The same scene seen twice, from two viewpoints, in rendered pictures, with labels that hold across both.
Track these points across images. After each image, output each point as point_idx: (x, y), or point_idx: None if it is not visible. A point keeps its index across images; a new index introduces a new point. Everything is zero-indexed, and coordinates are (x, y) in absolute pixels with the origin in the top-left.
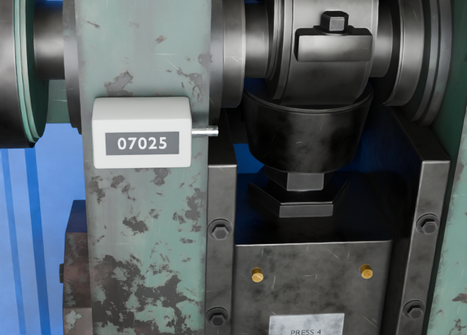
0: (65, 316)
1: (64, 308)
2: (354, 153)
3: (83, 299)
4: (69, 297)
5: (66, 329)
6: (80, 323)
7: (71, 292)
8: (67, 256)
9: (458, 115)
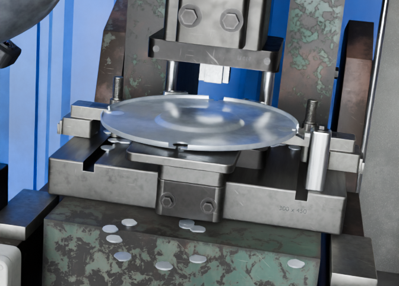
0: (104, 36)
1: (104, 30)
2: None
3: (119, 27)
4: (109, 25)
5: (103, 45)
6: (113, 43)
7: (111, 24)
8: (115, 6)
9: None
